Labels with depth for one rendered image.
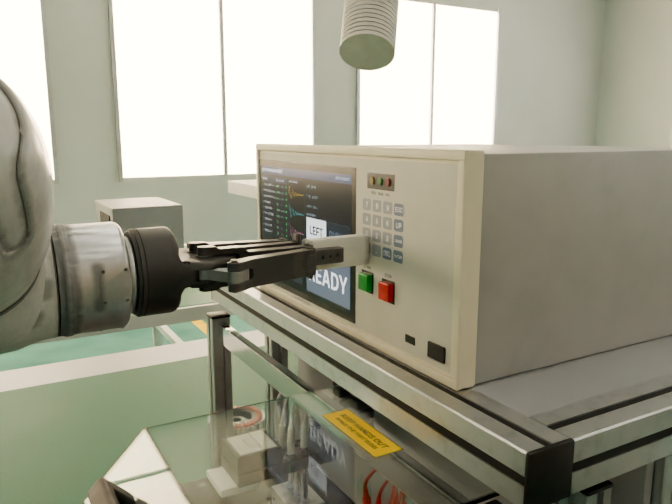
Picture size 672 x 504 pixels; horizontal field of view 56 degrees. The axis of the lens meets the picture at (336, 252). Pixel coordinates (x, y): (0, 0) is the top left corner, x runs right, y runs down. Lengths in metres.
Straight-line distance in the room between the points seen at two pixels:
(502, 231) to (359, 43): 1.37
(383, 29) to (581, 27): 6.43
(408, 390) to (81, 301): 0.28
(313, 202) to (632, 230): 0.34
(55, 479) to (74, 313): 0.75
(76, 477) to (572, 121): 7.38
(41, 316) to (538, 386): 0.41
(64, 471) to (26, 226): 0.93
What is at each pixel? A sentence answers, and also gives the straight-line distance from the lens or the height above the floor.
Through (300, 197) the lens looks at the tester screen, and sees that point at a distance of 0.78.
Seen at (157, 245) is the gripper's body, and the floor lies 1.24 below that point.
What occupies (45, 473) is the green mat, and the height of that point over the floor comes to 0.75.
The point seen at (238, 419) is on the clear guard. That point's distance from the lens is 0.63.
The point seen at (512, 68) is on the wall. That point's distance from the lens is 7.39.
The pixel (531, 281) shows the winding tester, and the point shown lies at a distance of 0.60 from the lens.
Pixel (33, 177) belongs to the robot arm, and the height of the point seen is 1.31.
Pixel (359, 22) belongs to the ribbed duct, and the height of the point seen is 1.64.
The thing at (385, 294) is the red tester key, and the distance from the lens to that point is 0.62.
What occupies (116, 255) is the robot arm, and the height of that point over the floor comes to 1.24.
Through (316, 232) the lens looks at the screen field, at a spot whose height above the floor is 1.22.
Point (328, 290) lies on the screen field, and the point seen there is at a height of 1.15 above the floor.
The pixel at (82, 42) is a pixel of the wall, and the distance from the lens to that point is 5.33.
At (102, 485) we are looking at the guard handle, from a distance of 0.55.
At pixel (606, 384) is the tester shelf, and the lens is 0.62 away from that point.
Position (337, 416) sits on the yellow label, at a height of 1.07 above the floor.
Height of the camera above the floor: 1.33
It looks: 10 degrees down
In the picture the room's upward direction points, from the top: straight up
